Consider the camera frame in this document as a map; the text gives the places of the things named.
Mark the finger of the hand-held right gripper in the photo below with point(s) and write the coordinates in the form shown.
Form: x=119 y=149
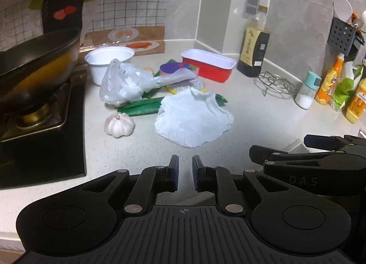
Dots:
x=314 y=141
x=257 y=154

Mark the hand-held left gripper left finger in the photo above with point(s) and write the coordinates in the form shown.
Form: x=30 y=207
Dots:
x=173 y=173

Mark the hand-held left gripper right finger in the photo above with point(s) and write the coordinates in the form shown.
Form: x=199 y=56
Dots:
x=197 y=173

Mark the white tissue paper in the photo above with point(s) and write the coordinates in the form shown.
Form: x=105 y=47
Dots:
x=191 y=118

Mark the garlic bulb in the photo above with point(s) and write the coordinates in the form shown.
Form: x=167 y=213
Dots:
x=119 y=125

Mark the long green packet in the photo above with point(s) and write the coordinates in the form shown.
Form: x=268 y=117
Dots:
x=140 y=108

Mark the red plastic tray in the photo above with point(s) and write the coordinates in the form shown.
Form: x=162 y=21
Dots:
x=211 y=71

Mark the purple eggplant sponge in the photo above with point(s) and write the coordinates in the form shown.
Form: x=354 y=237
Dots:
x=168 y=68

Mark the salt shaker with teal cap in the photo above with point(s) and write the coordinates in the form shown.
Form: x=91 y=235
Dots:
x=306 y=95

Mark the yellow bottle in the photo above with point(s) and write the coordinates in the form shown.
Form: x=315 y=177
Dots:
x=357 y=104

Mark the green printed bag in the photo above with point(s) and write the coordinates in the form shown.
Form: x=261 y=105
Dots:
x=344 y=89

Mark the orange printed bottle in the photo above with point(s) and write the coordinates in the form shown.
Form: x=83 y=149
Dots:
x=328 y=81

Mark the clear plastic bag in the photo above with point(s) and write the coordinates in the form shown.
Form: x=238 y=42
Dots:
x=123 y=84

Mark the dark soy sauce bottle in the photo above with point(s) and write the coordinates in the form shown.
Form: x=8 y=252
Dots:
x=254 y=49

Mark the ginger piece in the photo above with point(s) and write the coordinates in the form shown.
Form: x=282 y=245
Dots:
x=148 y=69

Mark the grey perforated utensil holder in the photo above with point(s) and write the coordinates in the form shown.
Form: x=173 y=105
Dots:
x=341 y=35

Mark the black gas stove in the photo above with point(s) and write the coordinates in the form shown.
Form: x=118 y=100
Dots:
x=43 y=152

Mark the white skimmer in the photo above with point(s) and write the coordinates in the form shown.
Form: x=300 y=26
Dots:
x=342 y=8

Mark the brown printed board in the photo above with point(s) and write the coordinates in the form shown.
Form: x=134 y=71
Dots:
x=148 y=35

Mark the black wok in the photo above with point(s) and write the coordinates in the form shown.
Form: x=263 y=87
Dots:
x=34 y=61

